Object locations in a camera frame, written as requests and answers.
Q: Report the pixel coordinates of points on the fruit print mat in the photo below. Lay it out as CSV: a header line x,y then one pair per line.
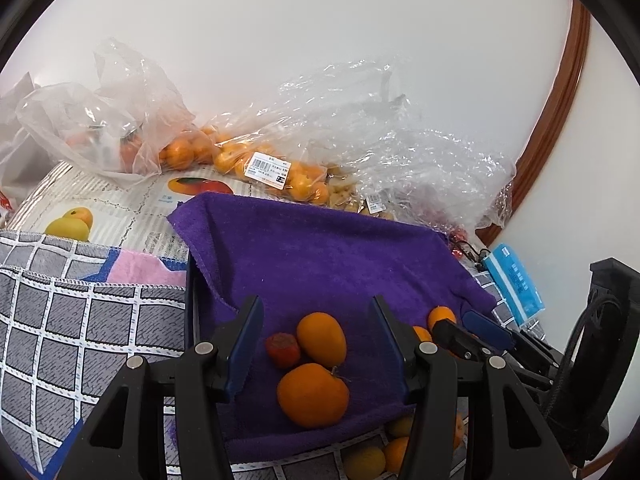
x,y
125,210

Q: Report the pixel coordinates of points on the large orange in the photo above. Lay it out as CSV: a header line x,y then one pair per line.
x,y
457,430

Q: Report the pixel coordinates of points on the small red fruit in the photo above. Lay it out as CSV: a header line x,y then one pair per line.
x,y
282,351

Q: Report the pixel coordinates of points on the wooden door frame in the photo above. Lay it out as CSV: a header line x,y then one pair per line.
x,y
560,110

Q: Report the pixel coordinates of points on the purple towel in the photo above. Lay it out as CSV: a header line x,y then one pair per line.
x,y
310,260

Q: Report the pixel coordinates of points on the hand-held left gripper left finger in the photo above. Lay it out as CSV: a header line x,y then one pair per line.
x,y
247,345

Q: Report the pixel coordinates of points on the translucent plastic bag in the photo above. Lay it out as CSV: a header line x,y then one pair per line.
x,y
115,100

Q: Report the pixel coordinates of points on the crinkled clear plastic bag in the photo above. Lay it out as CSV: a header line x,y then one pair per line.
x,y
400,135

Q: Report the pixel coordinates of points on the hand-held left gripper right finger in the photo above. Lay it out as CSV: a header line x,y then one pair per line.
x,y
395,347

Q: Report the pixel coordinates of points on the labelled clear bag of oranges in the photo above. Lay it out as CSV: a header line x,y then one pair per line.
x,y
260,165

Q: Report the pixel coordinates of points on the pile of red fruits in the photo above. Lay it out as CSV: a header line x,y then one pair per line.
x,y
447,220

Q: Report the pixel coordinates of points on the yellow green round fruit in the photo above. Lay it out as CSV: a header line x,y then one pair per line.
x,y
365,464
400,426

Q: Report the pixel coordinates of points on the blue tissue pack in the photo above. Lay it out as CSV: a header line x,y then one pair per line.
x,y
515,280

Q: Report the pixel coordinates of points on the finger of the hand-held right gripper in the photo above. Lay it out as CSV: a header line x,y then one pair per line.
x,y
455,337
487,325

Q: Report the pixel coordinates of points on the small oval orange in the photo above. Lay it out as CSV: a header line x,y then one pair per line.
x,y
441,316
321,338

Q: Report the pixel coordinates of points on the bag of small yellow fruits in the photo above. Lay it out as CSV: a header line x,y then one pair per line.
x,y
345,195

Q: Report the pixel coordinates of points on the white plastic bag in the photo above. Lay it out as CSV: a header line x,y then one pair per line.
x,y
20,150

